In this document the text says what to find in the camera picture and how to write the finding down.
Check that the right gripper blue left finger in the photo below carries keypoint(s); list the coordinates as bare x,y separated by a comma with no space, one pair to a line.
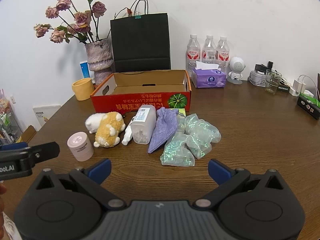
99,171

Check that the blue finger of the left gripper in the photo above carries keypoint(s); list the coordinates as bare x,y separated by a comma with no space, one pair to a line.
15,146
44,152

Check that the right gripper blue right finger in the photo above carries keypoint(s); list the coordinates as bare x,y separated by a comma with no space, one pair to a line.
219,172

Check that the iridescent plastic bag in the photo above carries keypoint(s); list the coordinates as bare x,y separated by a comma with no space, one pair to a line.
192,140

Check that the yellow white plush toy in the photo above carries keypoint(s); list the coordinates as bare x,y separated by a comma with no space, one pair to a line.
106,127

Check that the white spray bottle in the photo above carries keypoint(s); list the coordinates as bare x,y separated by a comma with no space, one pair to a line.
128,133

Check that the translucent pill container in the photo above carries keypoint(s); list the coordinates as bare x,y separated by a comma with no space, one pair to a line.
143,124

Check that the purple drawstring pouch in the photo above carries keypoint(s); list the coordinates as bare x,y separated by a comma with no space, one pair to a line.
166,126

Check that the green tissue pack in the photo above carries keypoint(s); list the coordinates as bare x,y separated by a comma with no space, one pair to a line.
180,111

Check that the person left hand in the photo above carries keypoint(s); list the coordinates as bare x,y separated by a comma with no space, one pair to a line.
3,190

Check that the small cardboard box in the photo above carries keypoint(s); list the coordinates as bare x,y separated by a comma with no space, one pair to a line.
27,135

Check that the white booklet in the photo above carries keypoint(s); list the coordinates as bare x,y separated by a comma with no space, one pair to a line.
44,113

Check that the yellow mug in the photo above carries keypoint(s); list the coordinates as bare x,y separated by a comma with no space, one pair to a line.
83,88

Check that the red cardboard box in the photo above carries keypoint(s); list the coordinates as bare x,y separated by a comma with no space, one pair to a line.
126,92

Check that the blue white tube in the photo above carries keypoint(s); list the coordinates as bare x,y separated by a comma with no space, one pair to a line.
85,69

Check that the purple tissue box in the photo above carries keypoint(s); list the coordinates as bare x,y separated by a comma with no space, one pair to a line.
206,75

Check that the clear box with black items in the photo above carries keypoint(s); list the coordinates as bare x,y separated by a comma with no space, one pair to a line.
257,77

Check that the clear drinking glass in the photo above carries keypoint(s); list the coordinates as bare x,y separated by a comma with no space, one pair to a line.
272,81

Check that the white robot figurine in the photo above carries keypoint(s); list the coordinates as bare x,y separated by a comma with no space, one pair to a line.
237,66

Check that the black box gold lettering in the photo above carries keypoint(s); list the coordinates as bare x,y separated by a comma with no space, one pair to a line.
310,105

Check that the purple ceramic vase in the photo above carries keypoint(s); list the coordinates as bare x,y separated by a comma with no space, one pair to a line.
100,59

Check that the water bottle right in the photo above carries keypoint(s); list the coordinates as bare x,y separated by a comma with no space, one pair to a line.
222,54

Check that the water bottle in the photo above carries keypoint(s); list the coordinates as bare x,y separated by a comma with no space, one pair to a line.
193,53
209,50
222,54

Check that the water bottle left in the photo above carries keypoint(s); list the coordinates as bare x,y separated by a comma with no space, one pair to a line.
193,53

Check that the water bottle middle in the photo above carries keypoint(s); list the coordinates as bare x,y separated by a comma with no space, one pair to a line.
209,50

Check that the black paper bag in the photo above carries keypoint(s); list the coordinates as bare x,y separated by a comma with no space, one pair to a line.
140,41

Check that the dried pink roses bouquet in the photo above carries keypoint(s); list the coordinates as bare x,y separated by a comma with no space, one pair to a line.
80,25

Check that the white charger with cable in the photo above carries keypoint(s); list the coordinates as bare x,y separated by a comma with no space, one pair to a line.
299,87

